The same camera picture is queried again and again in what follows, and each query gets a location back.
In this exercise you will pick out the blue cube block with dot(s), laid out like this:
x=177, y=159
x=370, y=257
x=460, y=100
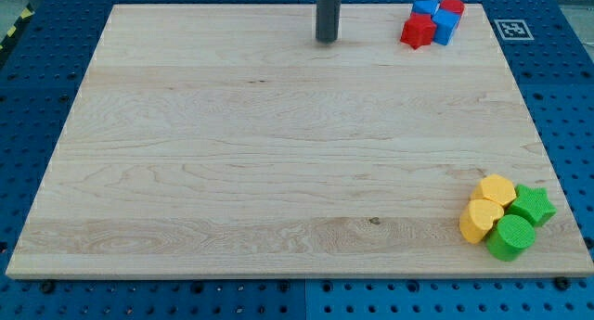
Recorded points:
x=446, y=24

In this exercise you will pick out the yellow hexagon block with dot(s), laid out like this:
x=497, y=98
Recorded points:
x=496, y=188

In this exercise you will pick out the red cylinder block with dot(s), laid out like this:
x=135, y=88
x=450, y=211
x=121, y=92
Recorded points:
x=453, y=6

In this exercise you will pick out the yellow black hazard tape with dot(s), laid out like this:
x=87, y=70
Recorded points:
x=16, y=30

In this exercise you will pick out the white fiducial marker tag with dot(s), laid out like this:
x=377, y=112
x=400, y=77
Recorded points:
x=513, y=30

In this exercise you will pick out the green star block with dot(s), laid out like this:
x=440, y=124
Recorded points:
x=533, y=204

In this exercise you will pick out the blue triangle block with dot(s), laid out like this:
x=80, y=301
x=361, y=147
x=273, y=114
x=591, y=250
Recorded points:
x=425, y=7

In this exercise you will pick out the yellow heart block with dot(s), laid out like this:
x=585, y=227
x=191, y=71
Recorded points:
x=478, y=218

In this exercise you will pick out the red star block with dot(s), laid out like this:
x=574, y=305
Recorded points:
x=418, y=30

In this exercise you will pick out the green cylinder block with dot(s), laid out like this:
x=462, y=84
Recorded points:
x=510, y=238

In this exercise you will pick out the wooden board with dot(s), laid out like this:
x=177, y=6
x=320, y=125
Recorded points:
x=222, y=141

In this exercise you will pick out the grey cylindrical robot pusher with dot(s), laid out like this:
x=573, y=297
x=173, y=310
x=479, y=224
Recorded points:
x=327, y=20

